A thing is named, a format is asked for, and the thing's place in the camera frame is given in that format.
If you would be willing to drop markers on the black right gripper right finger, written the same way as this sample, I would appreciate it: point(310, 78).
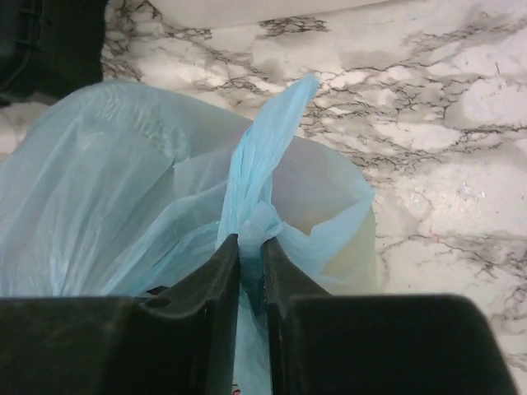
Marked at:
point(374, 344)

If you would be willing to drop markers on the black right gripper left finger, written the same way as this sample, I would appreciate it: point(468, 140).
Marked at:
point(181, 341)

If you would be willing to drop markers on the blue printed plastic bag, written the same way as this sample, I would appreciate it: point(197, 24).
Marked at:
point(121, 187)

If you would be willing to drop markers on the black toolbox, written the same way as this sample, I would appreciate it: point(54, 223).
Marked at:
point(50, 48)

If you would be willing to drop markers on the white plastic basin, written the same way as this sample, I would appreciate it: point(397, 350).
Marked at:
point(221, 14)

